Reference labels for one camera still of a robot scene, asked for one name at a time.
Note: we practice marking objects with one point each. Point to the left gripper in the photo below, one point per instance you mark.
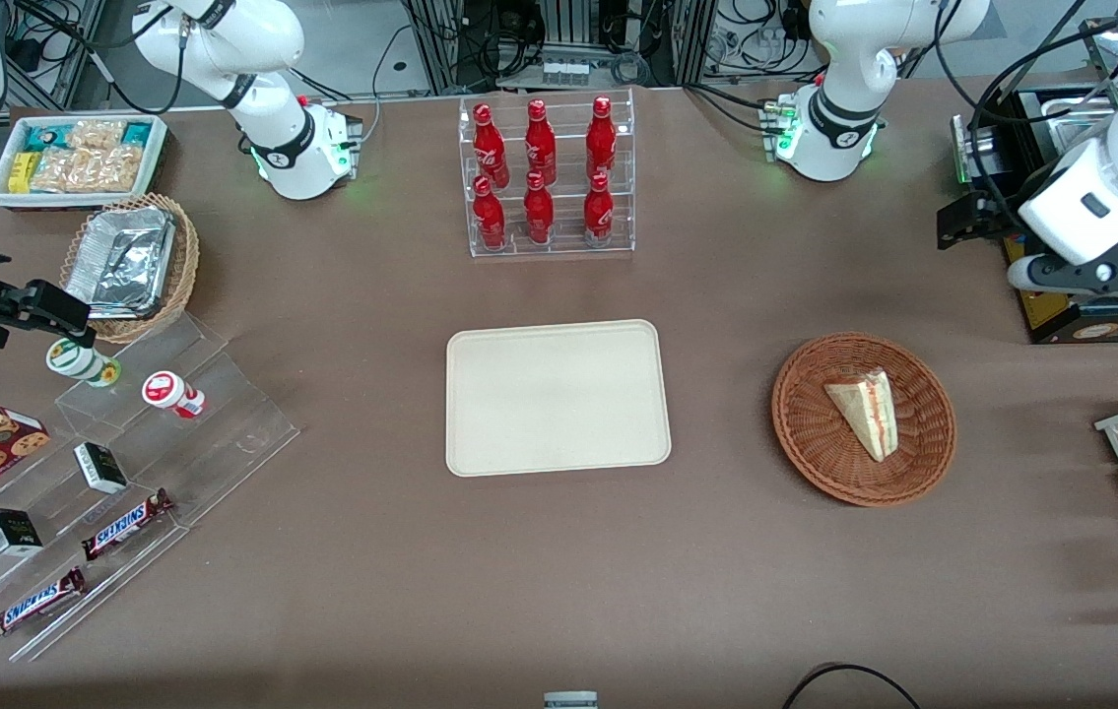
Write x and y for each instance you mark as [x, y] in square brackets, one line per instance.
[994, 213]

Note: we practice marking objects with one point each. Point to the triangle sandwich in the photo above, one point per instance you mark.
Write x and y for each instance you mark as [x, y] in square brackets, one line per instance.
[866, 414]

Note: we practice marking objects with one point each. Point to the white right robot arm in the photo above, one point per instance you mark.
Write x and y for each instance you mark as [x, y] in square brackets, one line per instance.
[273, 108]

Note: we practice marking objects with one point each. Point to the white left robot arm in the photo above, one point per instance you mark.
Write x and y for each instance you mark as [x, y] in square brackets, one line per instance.
[844, 59]

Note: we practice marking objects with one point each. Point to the light tan wicker basket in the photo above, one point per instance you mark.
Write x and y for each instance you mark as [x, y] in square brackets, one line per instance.
[184, 256]

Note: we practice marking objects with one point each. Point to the brown round wicker basket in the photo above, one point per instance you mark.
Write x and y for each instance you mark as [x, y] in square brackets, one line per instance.
[815, 433]

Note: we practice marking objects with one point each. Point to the beige rectangular tray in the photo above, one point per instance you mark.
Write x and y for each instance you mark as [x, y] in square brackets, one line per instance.
[558, 399]

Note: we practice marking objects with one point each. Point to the green lidded yogurt cup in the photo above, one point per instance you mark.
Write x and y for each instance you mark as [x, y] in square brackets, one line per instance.
[81, 361]

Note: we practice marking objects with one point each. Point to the silver foil packet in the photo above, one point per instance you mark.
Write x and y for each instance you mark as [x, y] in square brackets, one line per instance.
[120, 261]

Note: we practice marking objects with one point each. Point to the black food warmer case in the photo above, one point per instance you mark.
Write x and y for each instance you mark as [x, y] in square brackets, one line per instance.
[1061, 317]

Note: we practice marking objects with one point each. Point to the steel food pan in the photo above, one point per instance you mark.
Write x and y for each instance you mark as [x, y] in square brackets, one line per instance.
[1076, 118]

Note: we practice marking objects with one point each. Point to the yellow snack pack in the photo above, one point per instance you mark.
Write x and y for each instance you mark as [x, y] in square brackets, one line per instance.
[23, 172]

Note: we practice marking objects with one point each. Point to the clear bag of crackers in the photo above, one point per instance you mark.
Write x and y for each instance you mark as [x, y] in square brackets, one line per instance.
[86, 170]
[96, 134]

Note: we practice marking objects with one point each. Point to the red lidded yogurt cup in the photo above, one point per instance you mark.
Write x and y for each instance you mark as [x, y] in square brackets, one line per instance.
[169, 392]

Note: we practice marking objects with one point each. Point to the small black carton box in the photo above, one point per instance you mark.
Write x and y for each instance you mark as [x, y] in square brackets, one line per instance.
[10, 532]
[100, 468]

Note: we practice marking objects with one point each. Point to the teal snack pack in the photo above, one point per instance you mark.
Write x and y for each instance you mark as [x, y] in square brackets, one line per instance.
[43, 137]
[136, 133]

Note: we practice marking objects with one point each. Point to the white rectangular bin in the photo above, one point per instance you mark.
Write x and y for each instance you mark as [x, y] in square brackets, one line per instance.
[157, 158]

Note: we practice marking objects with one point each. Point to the clear acrylic stepped shelf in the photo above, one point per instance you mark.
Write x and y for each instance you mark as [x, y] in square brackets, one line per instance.
[224, 433]
[56, 532]

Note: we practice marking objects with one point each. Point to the Snickers chocolate bar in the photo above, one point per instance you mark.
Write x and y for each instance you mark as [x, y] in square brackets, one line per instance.
[32, 604]
[125, 524]

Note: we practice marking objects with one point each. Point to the red cola bottle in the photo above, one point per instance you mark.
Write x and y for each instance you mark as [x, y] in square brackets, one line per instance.
[599, 212]
[490, 217]
[539, 212]
[488, 148]
[540, 143]
[601, 138]

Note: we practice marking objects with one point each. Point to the clear acrylic bottle rack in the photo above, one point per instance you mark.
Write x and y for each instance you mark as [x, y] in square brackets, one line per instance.
[563, 251]

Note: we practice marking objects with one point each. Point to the white power strip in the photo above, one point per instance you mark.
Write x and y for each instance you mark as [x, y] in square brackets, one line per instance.
[565, 71]

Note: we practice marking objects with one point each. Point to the grey white device edge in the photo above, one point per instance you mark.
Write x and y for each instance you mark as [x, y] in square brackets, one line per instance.
[570, 701]

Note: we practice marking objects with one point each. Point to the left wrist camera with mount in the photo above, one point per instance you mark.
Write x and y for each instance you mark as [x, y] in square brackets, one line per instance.
[1031, 274]

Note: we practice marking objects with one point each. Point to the aluminium frame equipment rack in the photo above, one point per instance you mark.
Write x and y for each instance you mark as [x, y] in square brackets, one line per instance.
[568, 25]

